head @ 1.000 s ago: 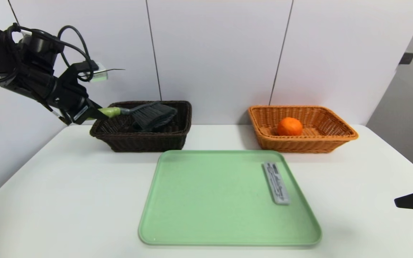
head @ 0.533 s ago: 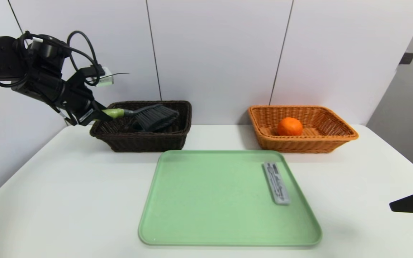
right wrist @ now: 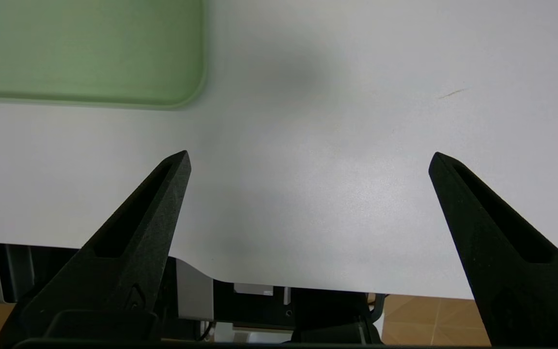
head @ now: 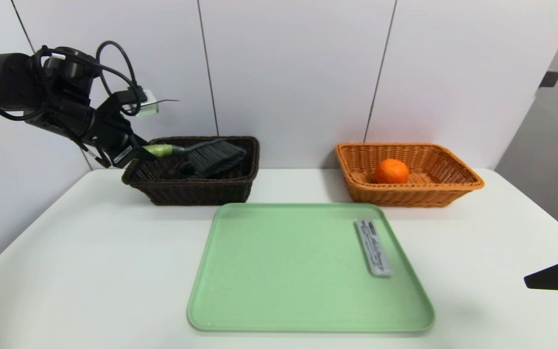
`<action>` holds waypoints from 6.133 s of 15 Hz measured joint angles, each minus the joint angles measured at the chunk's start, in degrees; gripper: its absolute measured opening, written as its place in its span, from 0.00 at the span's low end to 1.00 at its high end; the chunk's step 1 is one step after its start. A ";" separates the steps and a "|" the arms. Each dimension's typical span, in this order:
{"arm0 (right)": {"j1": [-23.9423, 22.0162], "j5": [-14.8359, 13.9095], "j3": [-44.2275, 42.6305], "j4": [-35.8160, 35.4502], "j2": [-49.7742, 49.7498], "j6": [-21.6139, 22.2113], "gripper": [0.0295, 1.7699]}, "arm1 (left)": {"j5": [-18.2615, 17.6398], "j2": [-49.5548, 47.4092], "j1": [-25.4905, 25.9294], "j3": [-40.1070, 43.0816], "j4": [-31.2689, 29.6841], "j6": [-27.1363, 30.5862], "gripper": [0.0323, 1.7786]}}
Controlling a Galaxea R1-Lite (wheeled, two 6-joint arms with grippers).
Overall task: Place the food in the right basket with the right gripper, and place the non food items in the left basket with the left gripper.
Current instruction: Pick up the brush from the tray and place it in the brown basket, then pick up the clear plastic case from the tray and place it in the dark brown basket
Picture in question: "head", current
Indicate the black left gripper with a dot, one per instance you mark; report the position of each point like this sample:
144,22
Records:
125,155

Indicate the grey white printed eraser bar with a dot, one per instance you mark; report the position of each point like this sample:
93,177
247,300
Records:
373,247

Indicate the orange fruit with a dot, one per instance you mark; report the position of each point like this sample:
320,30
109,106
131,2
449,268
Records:
392,171

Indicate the dark brown wicker basket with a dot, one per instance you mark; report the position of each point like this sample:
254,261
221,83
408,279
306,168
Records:
187,191

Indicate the orange wicker basket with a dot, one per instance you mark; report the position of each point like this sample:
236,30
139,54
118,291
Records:
434,194

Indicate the light green plastic tray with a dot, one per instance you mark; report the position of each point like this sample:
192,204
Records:
284,281

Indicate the left wrist camera unit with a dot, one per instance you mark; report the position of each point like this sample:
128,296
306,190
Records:
149,107

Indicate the dark wall fixture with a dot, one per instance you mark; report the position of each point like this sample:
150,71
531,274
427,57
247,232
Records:
549,78

